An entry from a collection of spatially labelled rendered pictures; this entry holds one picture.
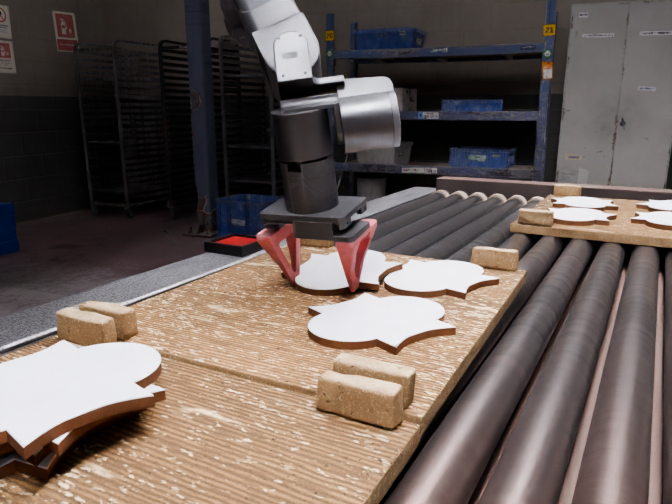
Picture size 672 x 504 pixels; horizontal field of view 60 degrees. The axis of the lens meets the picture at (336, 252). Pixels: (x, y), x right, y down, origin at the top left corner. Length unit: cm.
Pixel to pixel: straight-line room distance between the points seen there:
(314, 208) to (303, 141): 7
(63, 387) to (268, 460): 14
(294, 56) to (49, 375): 37
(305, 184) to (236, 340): 17
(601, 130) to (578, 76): 45
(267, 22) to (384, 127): 16
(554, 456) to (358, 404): 13
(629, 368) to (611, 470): 17
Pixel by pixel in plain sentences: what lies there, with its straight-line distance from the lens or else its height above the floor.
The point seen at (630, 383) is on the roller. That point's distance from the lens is 54.
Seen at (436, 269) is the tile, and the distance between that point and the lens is 72.
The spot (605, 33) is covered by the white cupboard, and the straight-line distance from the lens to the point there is 504.
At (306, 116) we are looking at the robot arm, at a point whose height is 113.
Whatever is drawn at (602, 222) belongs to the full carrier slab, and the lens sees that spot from 113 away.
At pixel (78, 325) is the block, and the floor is 96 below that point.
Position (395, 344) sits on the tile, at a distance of 50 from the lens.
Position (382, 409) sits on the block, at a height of 95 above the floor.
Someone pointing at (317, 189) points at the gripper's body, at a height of 106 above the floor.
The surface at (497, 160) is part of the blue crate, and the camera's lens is 499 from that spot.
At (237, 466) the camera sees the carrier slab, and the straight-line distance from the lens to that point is 36.
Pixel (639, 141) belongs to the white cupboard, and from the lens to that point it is 505.
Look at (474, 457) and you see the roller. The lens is 42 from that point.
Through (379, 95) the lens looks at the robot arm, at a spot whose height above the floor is 115.
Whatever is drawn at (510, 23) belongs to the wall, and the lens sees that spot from 563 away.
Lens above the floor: 114
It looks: 14 degrees down
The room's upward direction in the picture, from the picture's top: straight up
